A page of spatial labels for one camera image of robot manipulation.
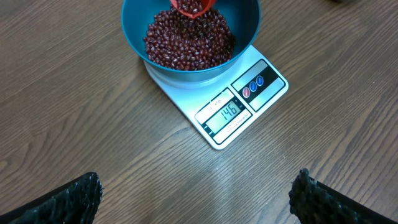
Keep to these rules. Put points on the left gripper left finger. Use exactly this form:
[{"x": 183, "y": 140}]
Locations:
[{"x": 74, "y": 202}]

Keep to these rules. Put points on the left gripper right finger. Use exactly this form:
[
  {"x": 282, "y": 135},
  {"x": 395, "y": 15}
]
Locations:
[{"x": 313, "y": 202}]

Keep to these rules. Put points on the white digital kitchen scale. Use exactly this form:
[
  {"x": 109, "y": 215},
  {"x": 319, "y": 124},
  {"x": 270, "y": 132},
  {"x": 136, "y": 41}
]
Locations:
[{"x": 221, "y": 108}]

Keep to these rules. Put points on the red beans in bowl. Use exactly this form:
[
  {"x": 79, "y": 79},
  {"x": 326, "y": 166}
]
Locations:
[{"x": 178, "y": 42}]

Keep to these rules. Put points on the blue bowl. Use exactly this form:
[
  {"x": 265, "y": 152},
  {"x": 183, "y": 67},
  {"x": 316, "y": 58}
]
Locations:
[{"x": 242, "y": 16}]

